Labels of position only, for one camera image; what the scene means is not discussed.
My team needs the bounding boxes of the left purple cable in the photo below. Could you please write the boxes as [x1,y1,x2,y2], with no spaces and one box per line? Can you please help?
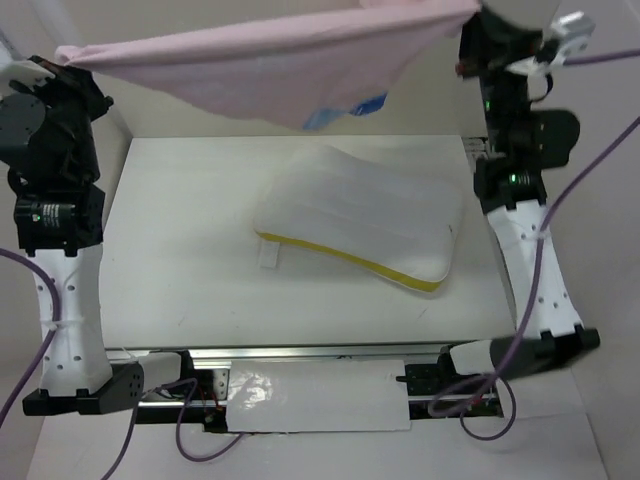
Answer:
[0,247,66,441]

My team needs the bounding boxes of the white pillow yellow trim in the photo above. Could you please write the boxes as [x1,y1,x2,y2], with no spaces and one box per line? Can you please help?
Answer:
[253,145,464,293]

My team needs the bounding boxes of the aluminium side rail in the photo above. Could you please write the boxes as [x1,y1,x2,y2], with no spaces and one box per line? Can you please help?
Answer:
[461,137,487,172]

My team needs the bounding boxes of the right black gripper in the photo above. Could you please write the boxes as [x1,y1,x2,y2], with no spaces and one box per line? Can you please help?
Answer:
[452,0,538,153]

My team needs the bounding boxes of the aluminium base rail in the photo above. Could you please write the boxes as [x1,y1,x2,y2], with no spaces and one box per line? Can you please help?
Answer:
[136,343,503,433]

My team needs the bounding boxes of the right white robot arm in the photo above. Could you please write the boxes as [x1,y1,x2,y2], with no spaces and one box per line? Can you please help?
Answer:
[436,6,600,392]

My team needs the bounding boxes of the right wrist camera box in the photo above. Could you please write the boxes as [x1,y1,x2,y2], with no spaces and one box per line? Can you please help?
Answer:
[534,11,595,66]

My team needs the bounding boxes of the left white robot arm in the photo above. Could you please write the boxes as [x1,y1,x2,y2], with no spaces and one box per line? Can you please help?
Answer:
[1,56,198,417]

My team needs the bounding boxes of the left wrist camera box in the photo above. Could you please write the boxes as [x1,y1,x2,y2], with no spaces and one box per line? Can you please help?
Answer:
[0,44,54,97]

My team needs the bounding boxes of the pink blue printed pillowcase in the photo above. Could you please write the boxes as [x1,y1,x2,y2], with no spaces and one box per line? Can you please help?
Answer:
[55,1,481,130]

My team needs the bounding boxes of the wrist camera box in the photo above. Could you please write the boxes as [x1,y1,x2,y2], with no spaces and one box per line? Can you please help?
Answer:
[0,44,54,97]
[534,11,595,66]

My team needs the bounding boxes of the white cover sheet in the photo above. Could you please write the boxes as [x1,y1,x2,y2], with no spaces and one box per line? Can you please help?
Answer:
[226,359,411,433]

